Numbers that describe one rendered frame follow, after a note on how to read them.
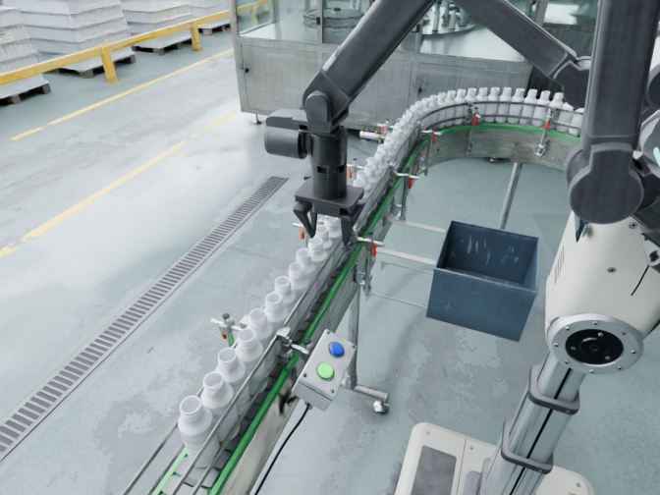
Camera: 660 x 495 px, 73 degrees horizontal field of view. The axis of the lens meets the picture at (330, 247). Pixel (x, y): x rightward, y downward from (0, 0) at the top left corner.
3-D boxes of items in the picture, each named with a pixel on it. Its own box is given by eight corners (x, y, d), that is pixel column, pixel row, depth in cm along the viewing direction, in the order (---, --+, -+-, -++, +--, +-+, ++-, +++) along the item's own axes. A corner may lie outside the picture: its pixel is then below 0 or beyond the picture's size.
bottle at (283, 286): (293, 341, 112) (290, 292, 102) (271, 335, 113) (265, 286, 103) (302, 324, 116) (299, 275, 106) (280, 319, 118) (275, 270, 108)
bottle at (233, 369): (253, 394, 99) (246, 343, 89) (248, 417, 94) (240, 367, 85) (227, 393, 99) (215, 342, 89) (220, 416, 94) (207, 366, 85)
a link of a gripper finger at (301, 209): (331, 253, 76) (331, 206, 71) (294, 244, 78) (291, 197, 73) (345, 233, 81) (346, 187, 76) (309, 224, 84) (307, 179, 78)
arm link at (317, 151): (340, 133, 64) (353, 120, 68) (296, 127, 66) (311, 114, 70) (339, 177, 68) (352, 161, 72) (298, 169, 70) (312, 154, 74)
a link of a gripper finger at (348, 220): (351, 258, 75) (353, 210, 70) (312, 248, 77) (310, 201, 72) (364, 237, 80) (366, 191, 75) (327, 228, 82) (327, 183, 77)
